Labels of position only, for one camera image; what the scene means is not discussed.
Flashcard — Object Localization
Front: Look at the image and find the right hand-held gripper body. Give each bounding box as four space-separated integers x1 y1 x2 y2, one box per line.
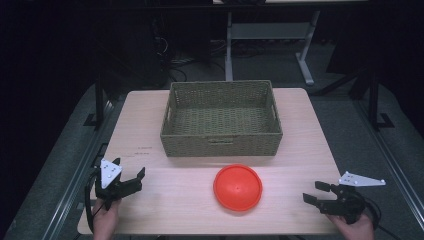
317 171 387 225

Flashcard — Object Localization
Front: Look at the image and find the white metal desk frame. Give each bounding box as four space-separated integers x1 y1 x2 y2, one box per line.
224 9 322 87

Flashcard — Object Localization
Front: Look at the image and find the black metal stand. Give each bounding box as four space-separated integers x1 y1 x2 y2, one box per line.
366 69 396 132
83 71 108 129

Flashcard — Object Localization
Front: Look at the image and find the person's left hand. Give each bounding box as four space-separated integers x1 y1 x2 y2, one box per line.
92 198 122 240

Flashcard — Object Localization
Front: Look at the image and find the tangle of floor cables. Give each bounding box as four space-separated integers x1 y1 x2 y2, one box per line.
153 33 228 83

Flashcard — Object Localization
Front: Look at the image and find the green woven basket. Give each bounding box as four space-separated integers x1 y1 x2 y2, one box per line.
159 79 284 158

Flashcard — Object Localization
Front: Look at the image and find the person's right hand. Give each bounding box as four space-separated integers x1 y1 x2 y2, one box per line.
327 212 375 240

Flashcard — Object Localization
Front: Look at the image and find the orange plastic bowl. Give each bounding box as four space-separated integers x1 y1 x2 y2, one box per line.
213 163 264 212

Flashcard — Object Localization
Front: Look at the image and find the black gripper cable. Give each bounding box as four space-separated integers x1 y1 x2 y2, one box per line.
363 197 401 240
84 171 100 234

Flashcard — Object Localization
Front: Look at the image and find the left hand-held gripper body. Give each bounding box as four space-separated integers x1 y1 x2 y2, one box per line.
94 158 143 211

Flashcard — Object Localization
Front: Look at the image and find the aluminium floor rail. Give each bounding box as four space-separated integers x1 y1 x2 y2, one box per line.
354 99 424 231
41 99 116 240

